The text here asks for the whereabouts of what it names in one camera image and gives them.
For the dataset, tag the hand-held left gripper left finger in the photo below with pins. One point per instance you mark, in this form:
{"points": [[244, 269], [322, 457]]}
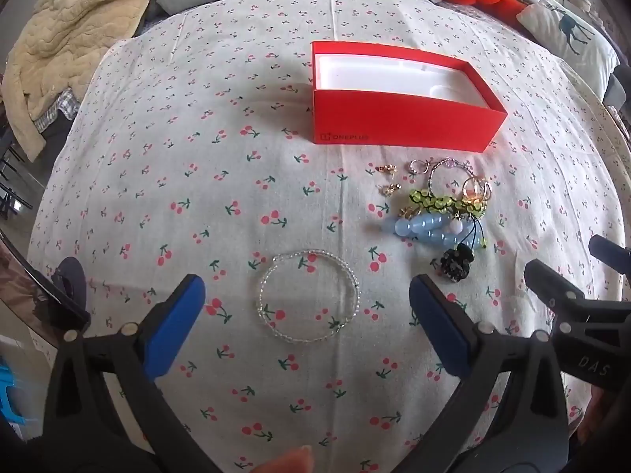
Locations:
{"points": [[172, 327]]}

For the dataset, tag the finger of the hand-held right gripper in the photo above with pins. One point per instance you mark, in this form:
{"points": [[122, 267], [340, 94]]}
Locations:
{"points": [[611, 254], [549, 278]]}

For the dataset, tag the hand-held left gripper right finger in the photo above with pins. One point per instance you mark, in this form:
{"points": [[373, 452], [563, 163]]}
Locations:
{"points": [[438, 327]]}

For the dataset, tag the black hair clip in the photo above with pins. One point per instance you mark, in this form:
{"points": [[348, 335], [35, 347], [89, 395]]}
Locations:
{"points": [[456, 262]]}

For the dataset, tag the red cardboard box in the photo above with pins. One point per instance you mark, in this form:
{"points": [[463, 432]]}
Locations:
{"points": [[394, 118]]}

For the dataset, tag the person's left hand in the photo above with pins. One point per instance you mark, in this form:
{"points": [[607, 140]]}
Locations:
{"points": [[288, 460]]}

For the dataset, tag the small gold earring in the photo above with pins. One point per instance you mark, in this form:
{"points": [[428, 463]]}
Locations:
{"points": [[387, 169], [388, 188]]}

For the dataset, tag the cherry print cloth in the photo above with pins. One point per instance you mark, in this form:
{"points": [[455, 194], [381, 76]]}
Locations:
{"points": [[172, 157]]}

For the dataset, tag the blue plastic stool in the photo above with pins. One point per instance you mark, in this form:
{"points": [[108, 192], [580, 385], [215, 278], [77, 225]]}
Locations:
{"points": [[10, 389]]}

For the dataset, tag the white deer print pillow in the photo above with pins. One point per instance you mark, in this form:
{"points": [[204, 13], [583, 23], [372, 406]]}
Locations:
{"points": [[567, 39]]}

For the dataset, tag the plaid cloth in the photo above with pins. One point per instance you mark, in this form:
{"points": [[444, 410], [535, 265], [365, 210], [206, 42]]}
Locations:
{"points": [[56, 108]]}

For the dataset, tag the beige quilted blanket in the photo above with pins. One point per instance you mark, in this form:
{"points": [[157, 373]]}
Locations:
{"points": [[74, 34]]}

